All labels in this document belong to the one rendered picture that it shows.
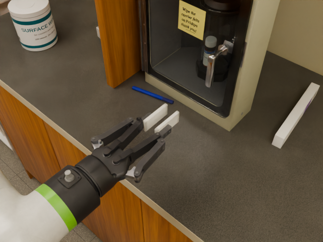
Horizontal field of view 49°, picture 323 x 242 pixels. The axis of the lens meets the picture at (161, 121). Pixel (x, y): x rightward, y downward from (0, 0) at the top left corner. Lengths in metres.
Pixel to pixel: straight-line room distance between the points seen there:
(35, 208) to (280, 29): 0.98
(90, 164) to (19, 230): 0.15
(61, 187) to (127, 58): 0.59
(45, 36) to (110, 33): 0.35
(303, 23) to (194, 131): 0.51
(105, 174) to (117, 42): 0.50
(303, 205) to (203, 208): 0.24
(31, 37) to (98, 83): 0.29
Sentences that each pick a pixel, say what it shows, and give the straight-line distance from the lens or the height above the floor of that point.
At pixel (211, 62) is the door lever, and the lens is 0.80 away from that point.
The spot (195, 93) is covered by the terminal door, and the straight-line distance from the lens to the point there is 0.97.
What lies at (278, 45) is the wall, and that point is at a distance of 1.32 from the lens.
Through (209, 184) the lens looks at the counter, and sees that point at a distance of 0.89.
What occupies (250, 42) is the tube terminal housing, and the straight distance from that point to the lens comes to 0.81.
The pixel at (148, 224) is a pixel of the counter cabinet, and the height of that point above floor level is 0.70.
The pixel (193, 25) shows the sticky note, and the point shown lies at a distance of 0.86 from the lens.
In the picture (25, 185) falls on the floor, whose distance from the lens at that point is 2.12.
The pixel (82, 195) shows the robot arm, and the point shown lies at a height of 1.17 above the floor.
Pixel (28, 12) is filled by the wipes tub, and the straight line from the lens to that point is 1.25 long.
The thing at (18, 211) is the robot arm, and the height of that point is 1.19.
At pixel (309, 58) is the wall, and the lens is 1.29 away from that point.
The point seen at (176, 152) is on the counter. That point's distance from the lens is 0.93.
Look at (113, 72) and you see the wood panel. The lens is 1.08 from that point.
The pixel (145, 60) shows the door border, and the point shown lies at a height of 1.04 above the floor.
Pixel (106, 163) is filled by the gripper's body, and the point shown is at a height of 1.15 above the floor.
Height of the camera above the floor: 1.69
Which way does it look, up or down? 48 degrees down
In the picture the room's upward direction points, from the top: straight up
